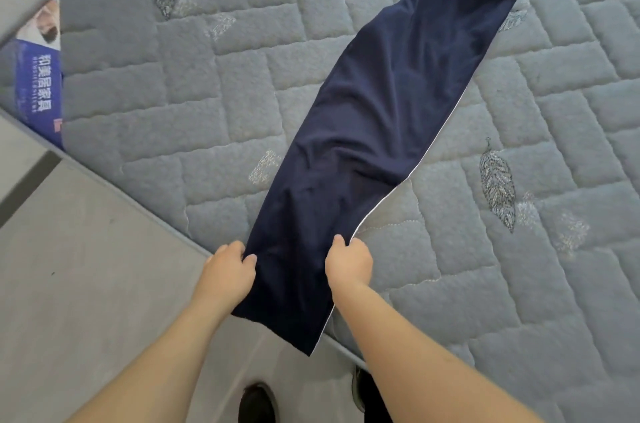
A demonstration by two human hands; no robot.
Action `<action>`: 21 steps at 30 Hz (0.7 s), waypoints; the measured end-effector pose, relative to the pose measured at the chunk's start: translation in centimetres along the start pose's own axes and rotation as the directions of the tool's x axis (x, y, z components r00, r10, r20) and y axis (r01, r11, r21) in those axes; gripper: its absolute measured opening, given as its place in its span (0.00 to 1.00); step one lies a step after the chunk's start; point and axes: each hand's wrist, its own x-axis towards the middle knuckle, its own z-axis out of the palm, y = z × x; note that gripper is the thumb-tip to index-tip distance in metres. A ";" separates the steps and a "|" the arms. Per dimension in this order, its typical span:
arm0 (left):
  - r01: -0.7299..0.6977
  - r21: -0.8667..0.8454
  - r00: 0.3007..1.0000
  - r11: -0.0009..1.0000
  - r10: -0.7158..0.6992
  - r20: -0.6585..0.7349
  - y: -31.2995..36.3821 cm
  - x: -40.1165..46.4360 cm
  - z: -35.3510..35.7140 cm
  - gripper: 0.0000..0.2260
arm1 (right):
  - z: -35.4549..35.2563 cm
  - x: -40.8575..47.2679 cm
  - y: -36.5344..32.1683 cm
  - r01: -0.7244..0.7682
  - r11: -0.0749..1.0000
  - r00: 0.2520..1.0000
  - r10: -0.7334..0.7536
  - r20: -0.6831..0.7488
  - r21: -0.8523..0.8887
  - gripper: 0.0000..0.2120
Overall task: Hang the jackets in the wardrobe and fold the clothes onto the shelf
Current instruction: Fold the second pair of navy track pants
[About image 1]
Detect person's right hand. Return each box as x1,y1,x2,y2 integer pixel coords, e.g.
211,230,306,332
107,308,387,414
324,234,374,304

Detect person's left hand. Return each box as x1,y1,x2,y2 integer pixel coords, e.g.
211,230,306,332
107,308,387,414
190,240,258,317

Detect matte navy track pants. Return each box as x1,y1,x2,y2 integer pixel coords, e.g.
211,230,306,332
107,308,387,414
232,0,526,357

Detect person's left forearm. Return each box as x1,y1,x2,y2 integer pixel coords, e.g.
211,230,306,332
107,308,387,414
68,298,236,423

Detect person's right forearm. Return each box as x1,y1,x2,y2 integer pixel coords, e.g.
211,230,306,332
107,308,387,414
335,282,541,423

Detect grey quilted mattress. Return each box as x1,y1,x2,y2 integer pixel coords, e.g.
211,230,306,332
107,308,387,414
0,0,640,423

